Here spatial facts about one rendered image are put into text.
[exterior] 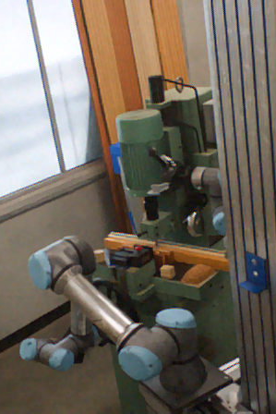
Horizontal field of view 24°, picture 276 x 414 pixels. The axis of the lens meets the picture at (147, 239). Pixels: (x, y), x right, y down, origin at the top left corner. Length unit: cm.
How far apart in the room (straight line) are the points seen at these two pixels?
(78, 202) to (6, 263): 63
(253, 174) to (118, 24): 269
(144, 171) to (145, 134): 14
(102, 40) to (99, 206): 105
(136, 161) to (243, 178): 88
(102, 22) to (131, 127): 171
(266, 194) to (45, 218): 254
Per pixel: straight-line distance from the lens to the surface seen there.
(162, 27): 447
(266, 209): 165
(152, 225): 260
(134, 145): 248
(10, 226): 388
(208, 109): 267
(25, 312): 408
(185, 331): 195
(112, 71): 411
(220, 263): 253
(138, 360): 186
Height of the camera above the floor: 202
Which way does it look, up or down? 23 degrees down
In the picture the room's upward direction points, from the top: 9 degrees counter-clockwise
